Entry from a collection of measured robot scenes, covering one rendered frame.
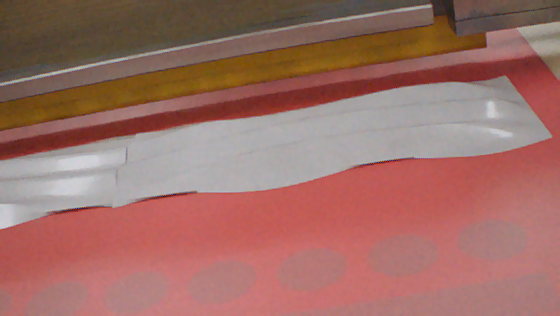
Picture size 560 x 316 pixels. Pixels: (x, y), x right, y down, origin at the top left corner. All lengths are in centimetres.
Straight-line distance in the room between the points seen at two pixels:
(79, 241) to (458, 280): 14
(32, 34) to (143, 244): 15
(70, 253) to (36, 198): 5
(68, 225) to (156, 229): 4
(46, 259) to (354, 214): 12
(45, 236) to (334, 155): 12
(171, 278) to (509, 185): 12
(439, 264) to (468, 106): 10
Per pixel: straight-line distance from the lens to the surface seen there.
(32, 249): 29
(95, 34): 36
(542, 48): 39
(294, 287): 22
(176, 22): 35
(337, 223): 25
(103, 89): 38
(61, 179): 32
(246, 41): 34
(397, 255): 23
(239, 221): 26
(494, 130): 29
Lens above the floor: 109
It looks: 26 degrees down
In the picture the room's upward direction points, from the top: 12 degrees counter-clockwise
